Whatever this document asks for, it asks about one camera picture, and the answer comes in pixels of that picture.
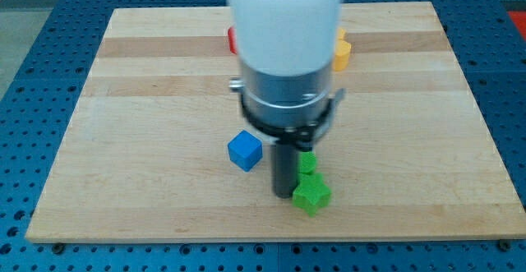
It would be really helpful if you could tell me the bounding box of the green star block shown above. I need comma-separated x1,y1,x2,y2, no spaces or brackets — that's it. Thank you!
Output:
293,173,332,217

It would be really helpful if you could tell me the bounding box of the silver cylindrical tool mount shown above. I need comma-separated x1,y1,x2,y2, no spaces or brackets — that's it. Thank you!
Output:
229,62,345,150

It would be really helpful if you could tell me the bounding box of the wooden board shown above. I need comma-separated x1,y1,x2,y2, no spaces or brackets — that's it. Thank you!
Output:
25,2,525,243

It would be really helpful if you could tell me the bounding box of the yellow block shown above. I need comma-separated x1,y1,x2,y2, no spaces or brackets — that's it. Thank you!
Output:
332,27,352,71

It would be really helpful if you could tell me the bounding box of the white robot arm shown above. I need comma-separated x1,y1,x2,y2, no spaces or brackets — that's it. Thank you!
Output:
227,0,345,198

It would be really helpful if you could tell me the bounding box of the green circle block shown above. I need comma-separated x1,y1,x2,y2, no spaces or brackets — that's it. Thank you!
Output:
299,151,317,175

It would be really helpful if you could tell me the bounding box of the blue cube block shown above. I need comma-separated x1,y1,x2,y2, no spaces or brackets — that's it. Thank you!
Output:
228,130,263,172

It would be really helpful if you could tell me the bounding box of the red block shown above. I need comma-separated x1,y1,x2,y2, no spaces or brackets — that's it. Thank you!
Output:
227,26,238,54

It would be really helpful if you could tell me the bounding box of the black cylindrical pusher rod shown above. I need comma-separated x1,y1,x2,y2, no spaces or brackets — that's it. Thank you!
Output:
271,141,299,199

